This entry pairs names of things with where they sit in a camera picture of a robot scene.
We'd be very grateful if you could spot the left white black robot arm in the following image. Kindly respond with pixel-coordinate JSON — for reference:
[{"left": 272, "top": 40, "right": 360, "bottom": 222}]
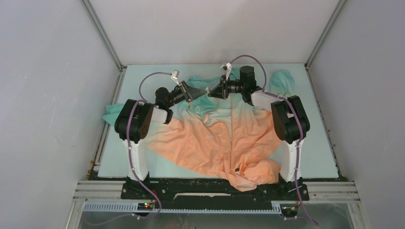
[{"left": 114, "top": 81, "right": 207, "bottom": 199}]

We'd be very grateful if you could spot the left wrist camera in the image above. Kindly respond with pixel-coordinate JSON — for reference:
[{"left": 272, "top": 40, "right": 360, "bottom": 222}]
[{"left": 171, "top": 70, "right": 180, "bottom": 85}]

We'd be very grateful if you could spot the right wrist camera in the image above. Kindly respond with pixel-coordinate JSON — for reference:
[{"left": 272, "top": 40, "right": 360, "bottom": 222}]
[{"left": 221, "top": 62, "right": 232, "bottom": 80}]

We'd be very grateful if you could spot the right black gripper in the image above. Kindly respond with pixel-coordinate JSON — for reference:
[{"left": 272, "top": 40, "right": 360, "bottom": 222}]
[{"left": 208, "top": 74, "right": 245, "bottom": 100}]

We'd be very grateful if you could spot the grey slotted cable duct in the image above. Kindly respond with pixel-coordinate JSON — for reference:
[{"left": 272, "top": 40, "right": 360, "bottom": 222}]
[{"left": 83, "top": 201, "right": 281, "bottom": 214}]

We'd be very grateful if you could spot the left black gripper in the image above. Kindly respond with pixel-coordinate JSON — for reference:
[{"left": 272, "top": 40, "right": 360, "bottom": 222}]
[{"left": 166, "top": 81, "right": 206, "bottom": 108}]

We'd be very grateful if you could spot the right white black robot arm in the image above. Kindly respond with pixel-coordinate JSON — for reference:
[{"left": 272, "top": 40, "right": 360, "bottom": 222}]
[{"left": 208, "top": 63, "right": 310, "bottom": 199}]

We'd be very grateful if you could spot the aluminium frame rail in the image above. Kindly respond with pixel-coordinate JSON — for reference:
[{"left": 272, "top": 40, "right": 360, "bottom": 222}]
[{"left": 66, "top": 177, "right": 370, "bottom": 229}]

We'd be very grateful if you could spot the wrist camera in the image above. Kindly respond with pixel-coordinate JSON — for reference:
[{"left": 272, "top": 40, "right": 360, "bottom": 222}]
[
  {"left": 171, "top": 70, "right": 180, "bottom": 85},
  {"left": 221, "top": 62, "right": 232, "bottom": 80}
]

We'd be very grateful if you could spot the teal and orange jacket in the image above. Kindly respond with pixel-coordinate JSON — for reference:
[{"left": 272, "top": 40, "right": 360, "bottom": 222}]
[{"left": 104, "top": 79, "right": 282, "bottom": 191}]

